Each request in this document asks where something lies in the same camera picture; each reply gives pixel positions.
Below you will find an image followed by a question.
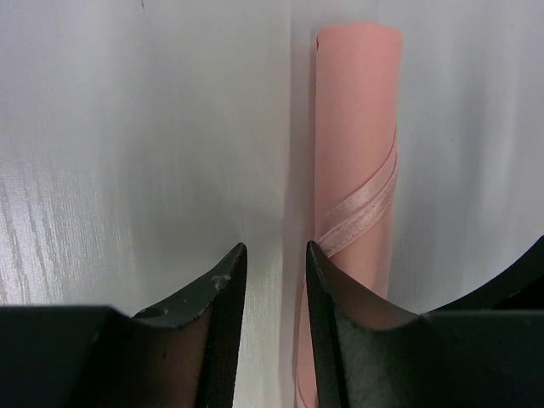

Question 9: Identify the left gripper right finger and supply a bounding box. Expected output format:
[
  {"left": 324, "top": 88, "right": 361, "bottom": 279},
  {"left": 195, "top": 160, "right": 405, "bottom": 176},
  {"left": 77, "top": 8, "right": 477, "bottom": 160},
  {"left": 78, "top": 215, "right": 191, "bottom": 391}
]
[{"left": 306, "top": 242, "right": 543, "bottom": 407}]

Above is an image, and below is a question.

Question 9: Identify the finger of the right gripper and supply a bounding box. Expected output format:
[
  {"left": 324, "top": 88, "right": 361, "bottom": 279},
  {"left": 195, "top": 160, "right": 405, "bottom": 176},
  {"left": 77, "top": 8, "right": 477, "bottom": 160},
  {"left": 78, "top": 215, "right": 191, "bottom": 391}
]
[{"left": 434, "top": 236, "right": 543, "bottom": 312}]

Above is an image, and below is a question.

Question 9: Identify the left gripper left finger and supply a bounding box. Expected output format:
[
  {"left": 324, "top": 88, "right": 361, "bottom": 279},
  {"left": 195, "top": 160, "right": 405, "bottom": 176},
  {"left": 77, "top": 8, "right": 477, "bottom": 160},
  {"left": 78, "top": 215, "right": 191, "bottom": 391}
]
[{"left": 1, "top": 244, "right": 247, "bottom": 407}]

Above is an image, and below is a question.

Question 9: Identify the pink satin napkin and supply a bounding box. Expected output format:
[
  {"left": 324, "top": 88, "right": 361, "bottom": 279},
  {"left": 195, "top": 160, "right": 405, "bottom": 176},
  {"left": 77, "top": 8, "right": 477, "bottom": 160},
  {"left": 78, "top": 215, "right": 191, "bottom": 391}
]
[{"left": 292, "top": 25, "right": 404, "bottom": 408}]

